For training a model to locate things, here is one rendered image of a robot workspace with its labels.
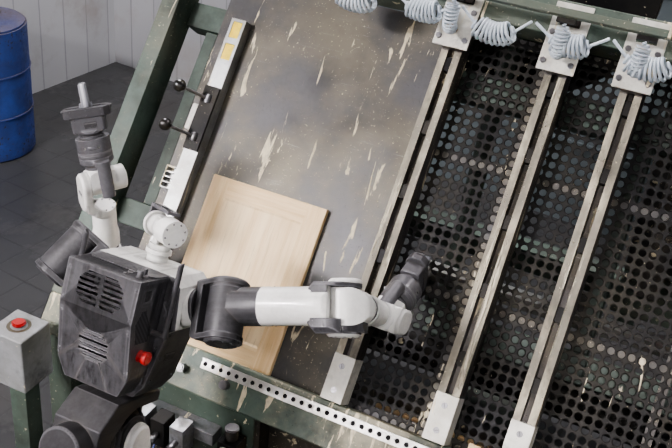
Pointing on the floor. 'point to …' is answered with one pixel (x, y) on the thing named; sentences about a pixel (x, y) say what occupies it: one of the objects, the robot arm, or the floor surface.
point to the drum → (15, 87)
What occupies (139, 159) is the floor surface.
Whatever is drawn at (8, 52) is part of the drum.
